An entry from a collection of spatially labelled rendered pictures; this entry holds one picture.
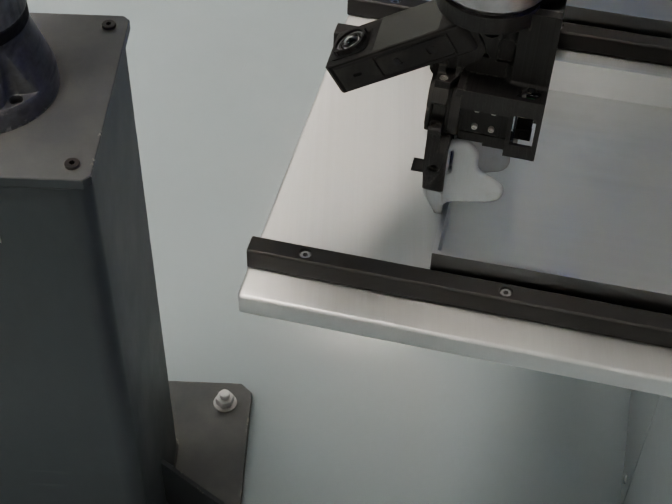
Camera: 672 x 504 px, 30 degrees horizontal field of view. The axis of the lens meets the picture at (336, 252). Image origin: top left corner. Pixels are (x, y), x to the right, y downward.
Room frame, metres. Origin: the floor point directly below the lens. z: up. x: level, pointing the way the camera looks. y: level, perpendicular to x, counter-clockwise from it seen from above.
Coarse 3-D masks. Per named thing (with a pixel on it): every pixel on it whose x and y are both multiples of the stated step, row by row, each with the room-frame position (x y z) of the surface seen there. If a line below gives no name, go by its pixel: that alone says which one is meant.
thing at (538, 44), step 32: (448, 0) 0.69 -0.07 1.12; (544, 0) 0.70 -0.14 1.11; (480, 32) 0.67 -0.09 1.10; (512, 32) 0.67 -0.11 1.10; (544, 32) 0.68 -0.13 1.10; (448, 64) 0.69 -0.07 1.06; (480, 64) 0.69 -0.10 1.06; (512, 64) 0.68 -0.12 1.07; (544, 64) 0.68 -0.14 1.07; (448, 96) 0.68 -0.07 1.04; (480, 96) 0.67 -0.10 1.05; (512, 96) 0.67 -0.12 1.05; (544, 96) 0.67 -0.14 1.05; (448, 128) 0.67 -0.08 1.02; (480, 128) 0.68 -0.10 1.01
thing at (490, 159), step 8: (456, 136) 0.72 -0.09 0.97; (480, 144) 0.72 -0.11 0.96; (480, 152) 0.72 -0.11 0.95; (488, 152) 0.72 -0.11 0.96; (496, 152) 0.71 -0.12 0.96; (480, 160) 0.72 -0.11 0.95; (488, 160) 0.72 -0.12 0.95; (496, 160) 0.71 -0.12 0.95; (504, 160) 0.71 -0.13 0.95; (480, 168) 0.72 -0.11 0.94; (488, 168) 0.71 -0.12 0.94; (496, 168) 0.71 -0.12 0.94; (504, 168) 0.71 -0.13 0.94
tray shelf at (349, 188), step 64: (640, 64) 0.93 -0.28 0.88; (320, 128) 0.83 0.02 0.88; (384, 128) 0.83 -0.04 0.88; (320, 192) 0.75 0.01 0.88; (384, 192) 0.75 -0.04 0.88; (384, 256) 0.68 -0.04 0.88; (320, 320) 0.62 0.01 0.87; (384, 320) 0.61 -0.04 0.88; (448, 320) 0.61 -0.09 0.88; (512, 320) 0.61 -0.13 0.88; (640, 384) 0.56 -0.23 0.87
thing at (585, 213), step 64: (576, 64) 0.88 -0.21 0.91; (512, 128) 0.83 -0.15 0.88; (576, 128) 0.83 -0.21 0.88; (640, 128) 0.83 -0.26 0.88; (512, 192) 0.75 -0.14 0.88; (576, 192) 0.75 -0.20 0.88; (640, 192) 0.75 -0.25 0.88; (448, 256) 0.64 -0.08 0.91; (512, 256) 0.68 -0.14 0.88; (576, 256) 0.68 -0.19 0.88; (640, 256) 0.68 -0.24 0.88
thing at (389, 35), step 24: (432, 0) 0.73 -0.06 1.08; (384, 24) 0.73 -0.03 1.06; (408, 24) 0.71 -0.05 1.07; (432, 24) 0.70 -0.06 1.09; (336, 48) 0.72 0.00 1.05; (360, 48) 0.71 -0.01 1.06; (384, 48) 0.70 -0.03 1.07; (408, 48) 0.69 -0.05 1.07; (432, 48) 0.69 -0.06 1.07; (456, 48) 0.69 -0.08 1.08; (336, 72) 0.70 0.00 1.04; (360, 72) 0.70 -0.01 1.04; (384, 72) 0.70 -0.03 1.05
